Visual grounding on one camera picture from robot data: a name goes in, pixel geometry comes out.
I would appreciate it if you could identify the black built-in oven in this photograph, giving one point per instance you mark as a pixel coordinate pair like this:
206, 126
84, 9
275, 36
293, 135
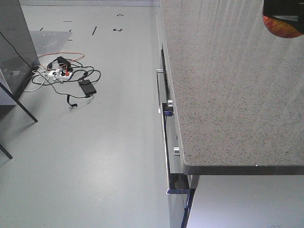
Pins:
178, 182

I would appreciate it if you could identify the white power strip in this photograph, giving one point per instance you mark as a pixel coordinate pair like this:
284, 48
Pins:
60, 74

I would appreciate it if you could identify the grey kitchen island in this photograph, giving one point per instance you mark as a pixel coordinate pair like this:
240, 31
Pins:
18, 57

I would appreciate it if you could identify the black power adapter brick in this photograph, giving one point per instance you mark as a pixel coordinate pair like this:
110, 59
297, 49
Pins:
87, 87

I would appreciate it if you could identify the silver drawer handle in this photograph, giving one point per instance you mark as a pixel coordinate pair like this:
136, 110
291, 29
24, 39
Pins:
159, 71

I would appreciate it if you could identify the silver oven knob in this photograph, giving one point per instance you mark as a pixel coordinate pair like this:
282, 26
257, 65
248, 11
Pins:
170, 103

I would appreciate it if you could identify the red yellow apple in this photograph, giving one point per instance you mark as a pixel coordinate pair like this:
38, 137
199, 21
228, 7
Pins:
281, 29

